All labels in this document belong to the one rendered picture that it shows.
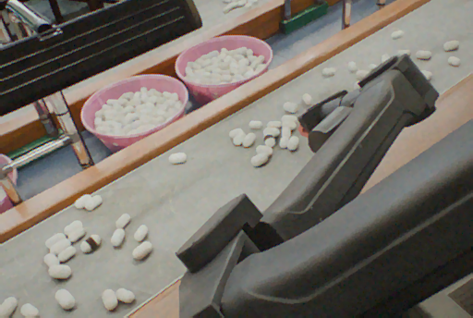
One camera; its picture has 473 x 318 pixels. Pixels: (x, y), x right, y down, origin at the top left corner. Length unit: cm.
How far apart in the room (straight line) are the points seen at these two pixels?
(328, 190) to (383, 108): 16
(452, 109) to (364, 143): 61
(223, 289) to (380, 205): 9
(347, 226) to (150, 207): 69
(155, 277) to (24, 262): 25
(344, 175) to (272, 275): 20
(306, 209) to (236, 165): 58
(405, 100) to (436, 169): 34
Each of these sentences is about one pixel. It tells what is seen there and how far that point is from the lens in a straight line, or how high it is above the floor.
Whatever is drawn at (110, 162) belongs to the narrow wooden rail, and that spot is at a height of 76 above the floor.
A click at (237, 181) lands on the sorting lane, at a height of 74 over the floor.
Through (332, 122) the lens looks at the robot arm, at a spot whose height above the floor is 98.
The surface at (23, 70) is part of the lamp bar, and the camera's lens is 68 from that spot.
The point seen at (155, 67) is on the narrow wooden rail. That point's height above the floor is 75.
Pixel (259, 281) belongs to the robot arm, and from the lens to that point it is 23.
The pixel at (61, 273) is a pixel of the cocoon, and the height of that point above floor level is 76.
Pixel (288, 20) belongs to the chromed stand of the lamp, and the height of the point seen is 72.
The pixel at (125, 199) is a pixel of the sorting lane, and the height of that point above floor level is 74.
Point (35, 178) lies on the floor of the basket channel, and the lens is 118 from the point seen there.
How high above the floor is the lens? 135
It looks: 42 degrees down
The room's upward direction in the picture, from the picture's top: 10 degrees counter-clockwise
